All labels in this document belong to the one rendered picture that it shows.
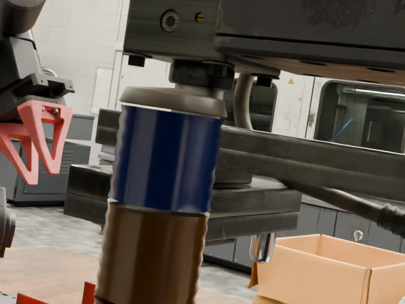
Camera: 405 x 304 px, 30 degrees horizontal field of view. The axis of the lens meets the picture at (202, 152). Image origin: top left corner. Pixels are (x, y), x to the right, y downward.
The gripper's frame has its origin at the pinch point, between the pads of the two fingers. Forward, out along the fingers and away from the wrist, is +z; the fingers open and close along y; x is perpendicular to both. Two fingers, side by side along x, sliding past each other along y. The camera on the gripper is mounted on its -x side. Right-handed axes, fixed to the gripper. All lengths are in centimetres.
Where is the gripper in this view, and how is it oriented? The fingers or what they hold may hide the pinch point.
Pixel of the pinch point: (41, 172)
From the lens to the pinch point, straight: 83.8
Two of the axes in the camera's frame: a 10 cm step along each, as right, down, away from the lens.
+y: 8.1, -3.6, -4.7
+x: 5.2, 0.6, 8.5
